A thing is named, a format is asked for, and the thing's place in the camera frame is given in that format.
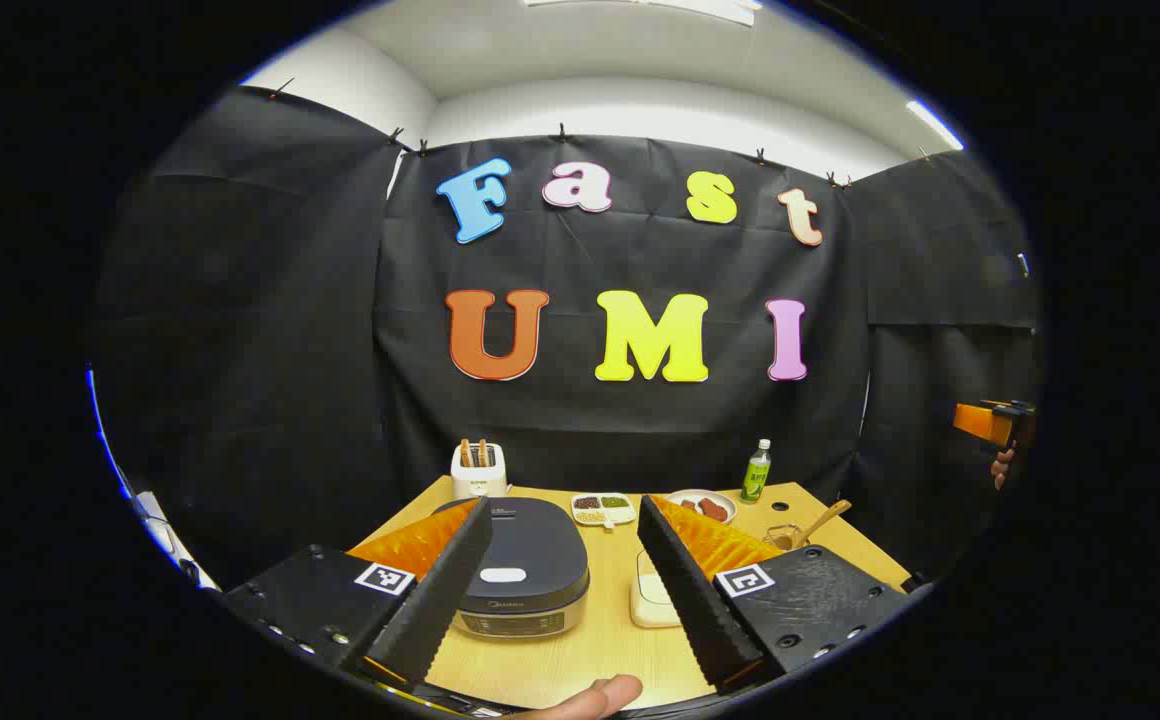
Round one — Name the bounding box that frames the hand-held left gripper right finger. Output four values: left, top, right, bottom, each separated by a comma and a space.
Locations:
637, 494, 916, 693

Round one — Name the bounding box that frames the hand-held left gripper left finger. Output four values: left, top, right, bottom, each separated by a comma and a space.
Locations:
225, 497, 494, 691

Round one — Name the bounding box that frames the clear box of white rice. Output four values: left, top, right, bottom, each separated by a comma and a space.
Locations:
629, 550, 683, 629

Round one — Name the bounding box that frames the black rice cooker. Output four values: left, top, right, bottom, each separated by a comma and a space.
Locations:
430, 497, 591, 639

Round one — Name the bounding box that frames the wooden spoon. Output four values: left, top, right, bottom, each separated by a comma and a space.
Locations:
790, 499, 853, 549

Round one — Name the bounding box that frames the white oval plate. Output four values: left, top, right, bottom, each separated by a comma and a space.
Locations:
664, 489, 738, 525

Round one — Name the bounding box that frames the white toaster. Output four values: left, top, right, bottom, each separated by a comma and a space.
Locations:
450, 442, 508, 499

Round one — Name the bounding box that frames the white divided bean dish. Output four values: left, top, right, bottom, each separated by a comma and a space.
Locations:
571, 493, 638, 529

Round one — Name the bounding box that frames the green drink bottle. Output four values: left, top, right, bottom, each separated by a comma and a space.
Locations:
740, 439, 773, 504

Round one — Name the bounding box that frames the white device with black knob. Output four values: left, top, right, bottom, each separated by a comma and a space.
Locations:
135, 490, 219, 591

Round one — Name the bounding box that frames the black backdrop cloth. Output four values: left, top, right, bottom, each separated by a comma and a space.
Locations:
90, 85, 1041, 591

